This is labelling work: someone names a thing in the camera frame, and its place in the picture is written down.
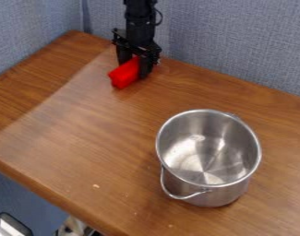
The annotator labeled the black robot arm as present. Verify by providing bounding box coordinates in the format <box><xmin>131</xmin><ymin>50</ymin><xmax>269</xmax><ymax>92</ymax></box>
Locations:
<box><xmin>111</xmin><ymin>0</ymin><xmax>163</xmax><ymax>78</ymax></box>

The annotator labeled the red rectangular block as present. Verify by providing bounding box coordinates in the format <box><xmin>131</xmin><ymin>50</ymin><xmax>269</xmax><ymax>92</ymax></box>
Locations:
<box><xmin>107</xmin><ymin>56</ymin><xmax>139</xmax><ymax>89</ymax></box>

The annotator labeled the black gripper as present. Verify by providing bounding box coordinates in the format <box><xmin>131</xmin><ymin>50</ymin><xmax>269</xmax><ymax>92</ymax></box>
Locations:
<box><xmin>112</xmin><ymin>17</ymin><xmax>162</xmax><ymax>78</ymax></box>

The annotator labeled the white object under table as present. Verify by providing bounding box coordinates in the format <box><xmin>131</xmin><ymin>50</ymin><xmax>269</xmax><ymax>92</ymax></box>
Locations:
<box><xmin>55</xmin><ymin>215</ymin><xmax>100</xmax><ymax>236</ymax></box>

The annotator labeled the stainless steel pot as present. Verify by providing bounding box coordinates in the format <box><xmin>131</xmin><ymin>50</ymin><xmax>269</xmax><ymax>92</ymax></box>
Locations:
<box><xmin>155</xmin><ymin>109</ymin><xmax>261</xmax><ymax>207</ymax></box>

